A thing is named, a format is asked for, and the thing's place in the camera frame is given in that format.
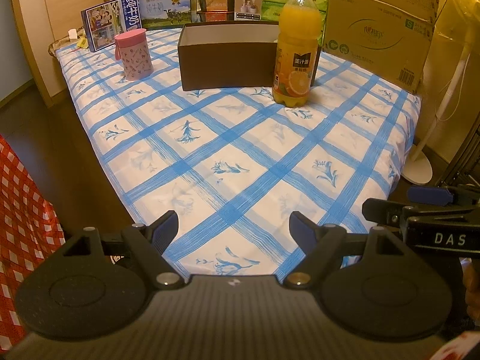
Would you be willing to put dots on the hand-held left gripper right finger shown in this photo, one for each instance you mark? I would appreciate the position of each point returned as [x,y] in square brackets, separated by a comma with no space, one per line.
[300,229]

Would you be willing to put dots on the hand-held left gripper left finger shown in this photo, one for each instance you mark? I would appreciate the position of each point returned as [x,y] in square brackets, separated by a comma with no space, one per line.
[165,229]

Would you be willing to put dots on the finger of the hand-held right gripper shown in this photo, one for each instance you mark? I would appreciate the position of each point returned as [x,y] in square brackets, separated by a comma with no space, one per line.
[380,213]
[429,195]

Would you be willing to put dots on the brown storage box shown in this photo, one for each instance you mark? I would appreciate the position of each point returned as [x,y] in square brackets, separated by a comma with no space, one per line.
[225,63]

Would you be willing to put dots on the person's right forearm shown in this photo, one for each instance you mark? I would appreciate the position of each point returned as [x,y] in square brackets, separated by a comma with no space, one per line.
[471,292]

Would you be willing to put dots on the white fan stand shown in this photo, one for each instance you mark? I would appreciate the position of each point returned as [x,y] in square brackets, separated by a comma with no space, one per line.
[418,165]

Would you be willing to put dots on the red checked cloth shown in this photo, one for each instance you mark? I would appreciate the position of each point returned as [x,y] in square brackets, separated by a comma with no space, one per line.
[18,213]

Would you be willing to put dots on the large cardboard box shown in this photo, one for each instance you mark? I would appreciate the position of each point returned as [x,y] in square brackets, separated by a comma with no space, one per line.
[375,33]

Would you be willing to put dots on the pink canister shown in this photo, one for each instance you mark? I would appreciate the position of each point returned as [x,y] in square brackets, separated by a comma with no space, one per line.
[135,58]

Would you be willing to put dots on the orange juice bottle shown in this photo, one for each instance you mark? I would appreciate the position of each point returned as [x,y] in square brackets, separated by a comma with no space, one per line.
[296,37]

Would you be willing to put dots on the small yellow item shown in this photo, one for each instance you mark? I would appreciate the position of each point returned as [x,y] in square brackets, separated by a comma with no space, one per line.
[81,42]

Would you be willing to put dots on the blue milk carton box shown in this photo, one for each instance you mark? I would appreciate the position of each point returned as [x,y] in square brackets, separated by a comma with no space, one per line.
[107,24]

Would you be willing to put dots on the small white box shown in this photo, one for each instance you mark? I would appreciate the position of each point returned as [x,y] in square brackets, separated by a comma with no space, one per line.
[73,34]

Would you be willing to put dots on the cow print milk box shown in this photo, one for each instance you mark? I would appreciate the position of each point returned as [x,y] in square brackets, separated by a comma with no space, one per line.
[165,11]

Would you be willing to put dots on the dark red food box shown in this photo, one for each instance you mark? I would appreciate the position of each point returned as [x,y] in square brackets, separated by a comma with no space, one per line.
[215,16]

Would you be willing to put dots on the pack of green tissues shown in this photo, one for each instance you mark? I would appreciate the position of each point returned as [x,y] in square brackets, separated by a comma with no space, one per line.
[272,3]

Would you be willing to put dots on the white product box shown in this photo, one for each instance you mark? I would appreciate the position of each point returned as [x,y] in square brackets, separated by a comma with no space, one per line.
[248,5]

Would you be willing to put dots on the orange gold food box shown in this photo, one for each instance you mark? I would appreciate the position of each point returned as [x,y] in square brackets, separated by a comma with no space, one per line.
[215,3]

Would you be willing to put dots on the wooden side board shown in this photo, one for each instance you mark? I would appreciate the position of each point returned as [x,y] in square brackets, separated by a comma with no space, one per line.
[26,37]

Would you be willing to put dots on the wooden headboard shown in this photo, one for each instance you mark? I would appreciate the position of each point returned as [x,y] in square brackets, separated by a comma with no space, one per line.
[67,7]

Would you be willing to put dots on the black metal frame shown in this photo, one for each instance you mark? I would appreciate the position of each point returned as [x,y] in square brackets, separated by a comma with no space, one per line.
[463,153]

